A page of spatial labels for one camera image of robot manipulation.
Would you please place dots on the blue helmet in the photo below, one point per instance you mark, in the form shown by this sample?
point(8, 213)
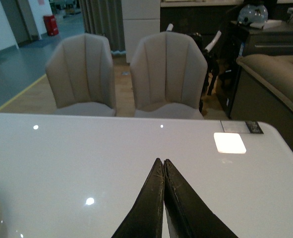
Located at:
point(252, 13)

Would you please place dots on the beige chair right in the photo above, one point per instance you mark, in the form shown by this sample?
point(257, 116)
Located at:
point(148, 75)

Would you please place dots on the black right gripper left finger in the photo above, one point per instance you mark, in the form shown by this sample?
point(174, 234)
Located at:
point(145, 219)

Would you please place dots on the beige chair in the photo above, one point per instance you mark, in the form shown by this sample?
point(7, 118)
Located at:
point(81, 76)
point(148, 75)

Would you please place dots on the red bin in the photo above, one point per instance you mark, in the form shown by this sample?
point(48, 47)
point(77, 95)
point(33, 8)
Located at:
point(51, 25)

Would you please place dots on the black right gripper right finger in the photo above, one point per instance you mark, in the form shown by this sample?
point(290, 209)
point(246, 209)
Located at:
point(187, 214)

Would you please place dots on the beige sofa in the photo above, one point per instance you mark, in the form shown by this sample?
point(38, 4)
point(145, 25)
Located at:
point(265, 92)

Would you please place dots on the table corner label sticker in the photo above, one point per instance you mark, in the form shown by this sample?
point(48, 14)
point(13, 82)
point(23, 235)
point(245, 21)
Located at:
point(234, 126)

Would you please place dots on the white pillar cabinet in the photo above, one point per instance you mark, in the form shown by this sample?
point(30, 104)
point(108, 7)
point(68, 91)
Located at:
point(140, 18)

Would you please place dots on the beige chair left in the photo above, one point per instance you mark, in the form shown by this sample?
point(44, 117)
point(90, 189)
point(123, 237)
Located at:
point(81, 76)

